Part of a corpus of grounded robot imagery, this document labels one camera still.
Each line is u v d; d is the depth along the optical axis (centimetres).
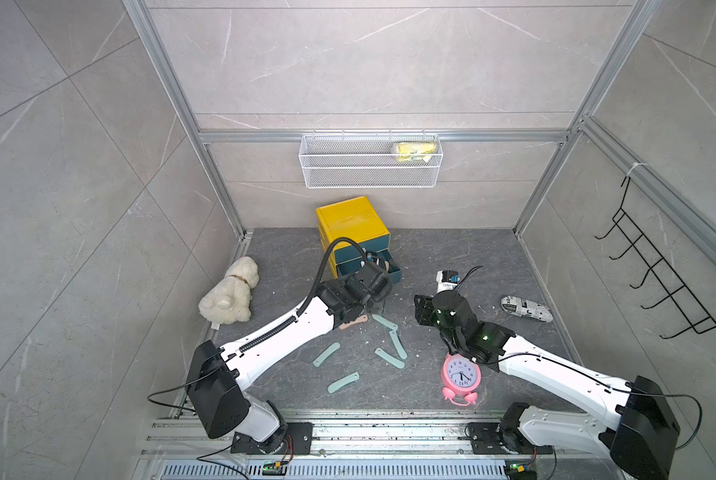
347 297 54
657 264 67
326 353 88
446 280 69
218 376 43
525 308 94
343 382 82
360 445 73
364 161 100
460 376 82
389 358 86
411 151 85
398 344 90
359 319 95
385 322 94
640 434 38
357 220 94
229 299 87
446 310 58
